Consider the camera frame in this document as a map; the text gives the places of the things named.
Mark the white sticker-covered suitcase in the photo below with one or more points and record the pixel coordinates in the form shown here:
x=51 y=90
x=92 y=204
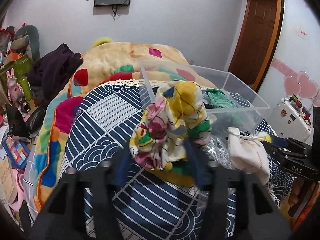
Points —
x=290 y=119

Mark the colourful beige fleece blanket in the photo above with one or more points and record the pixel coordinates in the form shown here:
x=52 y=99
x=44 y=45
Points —
x=108 y=62

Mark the yellow round object behind bed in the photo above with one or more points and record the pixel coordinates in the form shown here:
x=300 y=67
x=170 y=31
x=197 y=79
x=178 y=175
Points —
x=101 y=41

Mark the person's right hand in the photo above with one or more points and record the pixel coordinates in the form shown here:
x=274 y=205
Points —
x=304 y=196

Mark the navy white patterned cushion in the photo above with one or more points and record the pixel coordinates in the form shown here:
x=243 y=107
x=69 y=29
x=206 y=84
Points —
x=146 y=207

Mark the black plastic bag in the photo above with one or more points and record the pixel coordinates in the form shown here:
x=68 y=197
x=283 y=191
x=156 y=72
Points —
x=24 y=129

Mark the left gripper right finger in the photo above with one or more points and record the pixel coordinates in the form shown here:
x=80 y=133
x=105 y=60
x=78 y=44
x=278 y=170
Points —
x=198 y=163

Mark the yellow fluffy pompom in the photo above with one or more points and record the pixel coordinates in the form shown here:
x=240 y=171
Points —
x=266 y=137

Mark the white sliding wardrobe door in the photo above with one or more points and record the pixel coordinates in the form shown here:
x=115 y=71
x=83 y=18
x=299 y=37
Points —
x=295 y=65

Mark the floral colourful cloth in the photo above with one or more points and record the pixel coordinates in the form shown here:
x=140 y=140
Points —
x=178 y=114

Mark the green bottle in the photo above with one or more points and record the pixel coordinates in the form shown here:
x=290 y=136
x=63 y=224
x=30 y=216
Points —
x=25 y=87

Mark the pink rabbit toy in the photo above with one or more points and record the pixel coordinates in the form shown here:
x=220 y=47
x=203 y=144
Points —
x=14 y=88

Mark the silver glitter bag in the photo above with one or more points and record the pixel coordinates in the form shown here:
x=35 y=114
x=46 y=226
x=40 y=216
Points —
x=217 y=151

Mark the grey green plush toy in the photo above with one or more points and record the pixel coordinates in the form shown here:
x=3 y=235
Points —
x=27 y=39

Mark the colourful block puzzle box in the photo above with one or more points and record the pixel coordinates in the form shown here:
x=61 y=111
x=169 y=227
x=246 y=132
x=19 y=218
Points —
x=17 y=151

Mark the green knitted cloth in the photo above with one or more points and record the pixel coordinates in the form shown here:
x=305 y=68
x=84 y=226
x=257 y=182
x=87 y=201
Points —
x=218 y=100

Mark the clear plastic storage box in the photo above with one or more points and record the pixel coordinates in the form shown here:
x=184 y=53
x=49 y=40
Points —
x=155 y=74

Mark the green cardboard box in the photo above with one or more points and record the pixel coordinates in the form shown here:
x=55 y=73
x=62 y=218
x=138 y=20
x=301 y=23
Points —
x=21 y=67

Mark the brown wooden door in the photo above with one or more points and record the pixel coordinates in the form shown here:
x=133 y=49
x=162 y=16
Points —
x=254 y=39

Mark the dark purple clothing pile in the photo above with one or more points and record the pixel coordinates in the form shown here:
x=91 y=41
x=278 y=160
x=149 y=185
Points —
x=50 y=74

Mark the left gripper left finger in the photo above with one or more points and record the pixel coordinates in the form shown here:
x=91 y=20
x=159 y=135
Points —
x=121 y=161

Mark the white drawstring pouch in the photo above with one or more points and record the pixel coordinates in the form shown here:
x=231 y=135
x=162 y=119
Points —
x=248 y=154

